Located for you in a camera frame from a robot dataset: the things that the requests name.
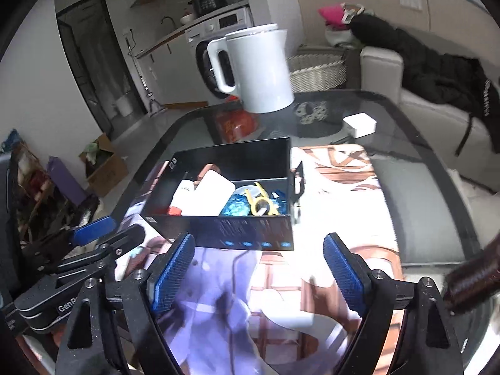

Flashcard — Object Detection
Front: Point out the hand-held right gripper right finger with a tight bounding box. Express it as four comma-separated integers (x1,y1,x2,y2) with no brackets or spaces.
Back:
322,232,465,375

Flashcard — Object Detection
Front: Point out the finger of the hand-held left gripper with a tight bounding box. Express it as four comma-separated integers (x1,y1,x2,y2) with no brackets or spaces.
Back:
55,224,147,278
58,216,118,248

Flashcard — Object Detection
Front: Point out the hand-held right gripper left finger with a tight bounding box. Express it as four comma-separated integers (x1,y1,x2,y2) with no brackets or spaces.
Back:
55,232,196,375

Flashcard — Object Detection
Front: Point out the white bottle with red cap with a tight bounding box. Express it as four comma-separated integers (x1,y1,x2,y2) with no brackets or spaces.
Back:
169,179,197,217

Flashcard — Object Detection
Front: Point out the white packet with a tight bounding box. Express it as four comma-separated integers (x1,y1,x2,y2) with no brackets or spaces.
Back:
182,172,236,217

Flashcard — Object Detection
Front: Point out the yellow plastic piece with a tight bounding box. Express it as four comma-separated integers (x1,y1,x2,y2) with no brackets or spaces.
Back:
245,182,280,218

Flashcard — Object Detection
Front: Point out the black cardboard box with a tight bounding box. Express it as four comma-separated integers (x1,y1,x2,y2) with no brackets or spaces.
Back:
140,137,305,251

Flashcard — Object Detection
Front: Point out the purple rolled mat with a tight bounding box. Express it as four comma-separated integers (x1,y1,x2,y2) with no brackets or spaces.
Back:
47,155,85,206

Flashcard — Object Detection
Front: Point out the brown cardboard box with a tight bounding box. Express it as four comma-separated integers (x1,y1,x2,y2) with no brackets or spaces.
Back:
79,133,129,198

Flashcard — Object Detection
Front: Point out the grey chair seat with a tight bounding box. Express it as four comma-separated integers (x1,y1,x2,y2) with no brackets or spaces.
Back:
373,152,482,267

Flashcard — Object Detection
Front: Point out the white waste bin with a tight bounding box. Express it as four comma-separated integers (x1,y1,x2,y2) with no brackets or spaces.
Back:
115,99,136,117

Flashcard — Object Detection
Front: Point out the small white box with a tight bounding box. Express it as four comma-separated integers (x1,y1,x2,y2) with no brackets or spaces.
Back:
342,112,378,138

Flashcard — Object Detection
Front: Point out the metal floor mop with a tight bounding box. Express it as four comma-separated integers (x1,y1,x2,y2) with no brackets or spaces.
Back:
125,37,165,117

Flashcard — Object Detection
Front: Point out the red bag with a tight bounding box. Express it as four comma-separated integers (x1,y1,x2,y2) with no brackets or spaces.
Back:
217,107,258,144

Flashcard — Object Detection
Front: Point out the dark glass door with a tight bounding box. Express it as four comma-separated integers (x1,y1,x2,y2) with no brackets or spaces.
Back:
57,0,135,135

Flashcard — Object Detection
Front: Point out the kitchen counter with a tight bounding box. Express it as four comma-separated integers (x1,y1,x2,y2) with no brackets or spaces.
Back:
135,19,196,60

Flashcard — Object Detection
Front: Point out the wicker basket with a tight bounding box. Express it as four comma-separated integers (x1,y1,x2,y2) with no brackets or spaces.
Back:
288,52,347,93

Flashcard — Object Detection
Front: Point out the light grey sofa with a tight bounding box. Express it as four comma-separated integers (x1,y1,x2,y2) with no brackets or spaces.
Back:
359,45,500,196

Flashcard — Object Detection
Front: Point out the white electric kettle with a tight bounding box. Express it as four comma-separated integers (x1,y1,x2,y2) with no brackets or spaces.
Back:
207,23,295,115

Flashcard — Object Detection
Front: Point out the black jacket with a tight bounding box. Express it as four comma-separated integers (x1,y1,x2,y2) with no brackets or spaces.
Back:
349,13,500,156

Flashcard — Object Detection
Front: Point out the white washing machine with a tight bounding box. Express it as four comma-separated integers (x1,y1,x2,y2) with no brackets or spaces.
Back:
184,7,254,104

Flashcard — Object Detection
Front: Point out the black pressure cooker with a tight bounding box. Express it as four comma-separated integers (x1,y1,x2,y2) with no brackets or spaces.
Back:
189,0,231,18

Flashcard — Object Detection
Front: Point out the pink cloth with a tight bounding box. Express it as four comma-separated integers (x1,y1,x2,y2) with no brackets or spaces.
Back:
318,4,347,25

